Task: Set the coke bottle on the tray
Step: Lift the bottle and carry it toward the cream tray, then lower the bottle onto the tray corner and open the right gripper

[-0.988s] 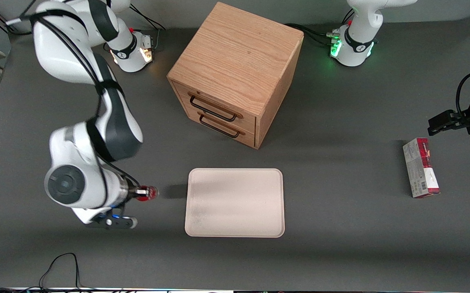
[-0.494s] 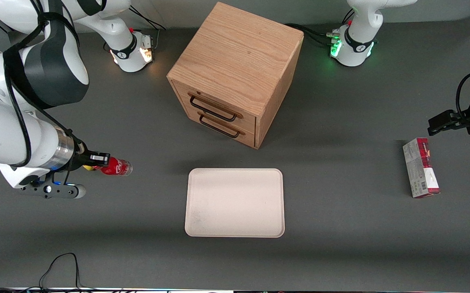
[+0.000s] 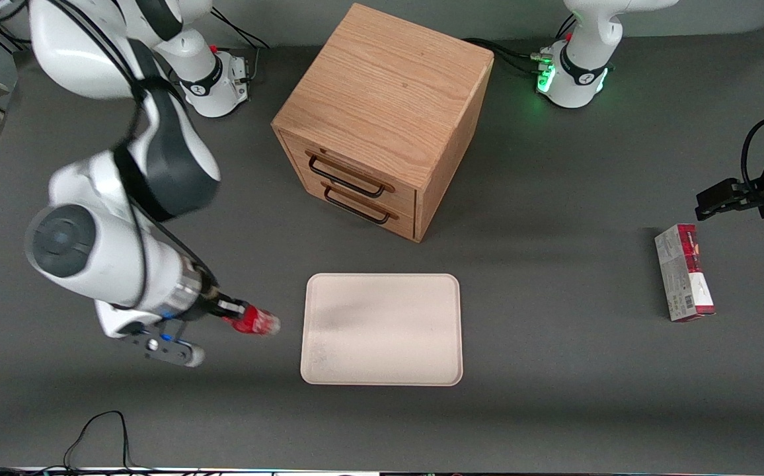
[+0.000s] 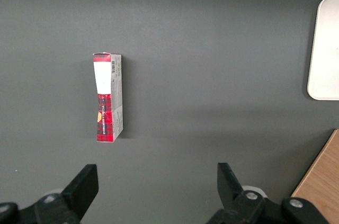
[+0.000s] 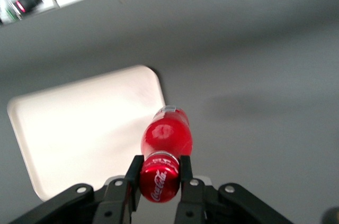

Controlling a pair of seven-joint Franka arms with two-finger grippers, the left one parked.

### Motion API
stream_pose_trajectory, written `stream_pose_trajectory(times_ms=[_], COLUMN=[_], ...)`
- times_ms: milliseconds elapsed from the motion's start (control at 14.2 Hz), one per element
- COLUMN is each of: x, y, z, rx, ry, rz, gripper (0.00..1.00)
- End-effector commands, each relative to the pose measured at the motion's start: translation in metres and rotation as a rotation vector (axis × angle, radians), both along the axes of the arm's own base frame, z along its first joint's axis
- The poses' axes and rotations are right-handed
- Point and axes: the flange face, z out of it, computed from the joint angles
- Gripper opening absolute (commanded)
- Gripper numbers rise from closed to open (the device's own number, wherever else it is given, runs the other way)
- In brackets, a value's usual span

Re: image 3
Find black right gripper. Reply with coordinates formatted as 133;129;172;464
187;283;251;327

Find red coke bottle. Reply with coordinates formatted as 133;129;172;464
226;305;282;337

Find beige rectangular tray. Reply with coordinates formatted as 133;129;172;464
300;272;464;387

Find red white carton box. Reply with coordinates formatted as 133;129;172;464
654;223;717;323

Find wooden drawer front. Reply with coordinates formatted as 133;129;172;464
287;157;417;241
278;128;418;216

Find wooden drawer cabinet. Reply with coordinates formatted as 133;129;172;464
271;3;495;243

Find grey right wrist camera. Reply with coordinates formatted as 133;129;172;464
120;320;206;368

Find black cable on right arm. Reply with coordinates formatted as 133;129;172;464
58;0;219;311

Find black metal drawer handle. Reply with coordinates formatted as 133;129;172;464
307;153;387;199
323;184;391;225

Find black cable on table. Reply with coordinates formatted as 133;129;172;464
0;410;224;476

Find black left arm base cables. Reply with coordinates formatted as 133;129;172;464
461;13;578;77

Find black arm base cables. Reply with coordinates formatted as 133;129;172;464
206;7;274;84
461;13;578;77

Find black right arm base cables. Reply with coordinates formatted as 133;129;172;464
206;7;274;84

